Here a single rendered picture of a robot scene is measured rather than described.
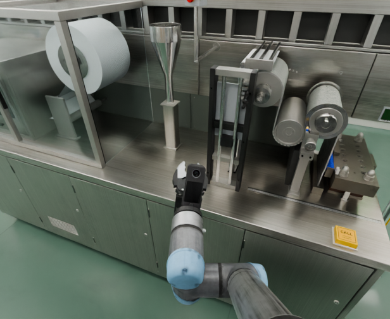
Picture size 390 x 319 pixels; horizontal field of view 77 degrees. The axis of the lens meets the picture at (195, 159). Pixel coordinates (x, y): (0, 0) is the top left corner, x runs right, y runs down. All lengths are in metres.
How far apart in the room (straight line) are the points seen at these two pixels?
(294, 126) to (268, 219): 0.39
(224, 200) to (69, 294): 1.32
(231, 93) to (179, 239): 0.60
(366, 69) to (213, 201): 0.88
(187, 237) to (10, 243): 2.09
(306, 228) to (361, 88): 0.70
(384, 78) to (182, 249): 1.16
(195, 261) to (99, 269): 1.58
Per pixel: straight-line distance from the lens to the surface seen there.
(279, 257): 1.22
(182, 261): 0.51
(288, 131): 1.10
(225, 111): 0.99
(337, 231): 1.10
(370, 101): 1.42
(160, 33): 1.16
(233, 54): 1.37
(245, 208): 1.09
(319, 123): 1.05
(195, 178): 0.60
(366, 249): 1.14
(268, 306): 0.40
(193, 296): 0.64
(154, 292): 1.89
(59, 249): 2.29
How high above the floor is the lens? 1.69
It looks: 36 degrees down
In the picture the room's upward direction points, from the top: straight up
